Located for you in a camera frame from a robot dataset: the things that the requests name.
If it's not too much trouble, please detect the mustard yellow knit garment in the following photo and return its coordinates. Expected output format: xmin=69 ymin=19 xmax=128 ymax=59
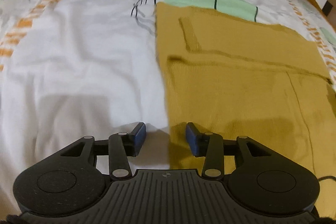
xmin=155 ymin=2 xmax=335 ymax=217

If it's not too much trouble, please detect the white patterned bed sheet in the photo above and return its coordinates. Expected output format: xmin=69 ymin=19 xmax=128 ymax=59
xmin=1 ymin=0 xmax=335 ymax=215

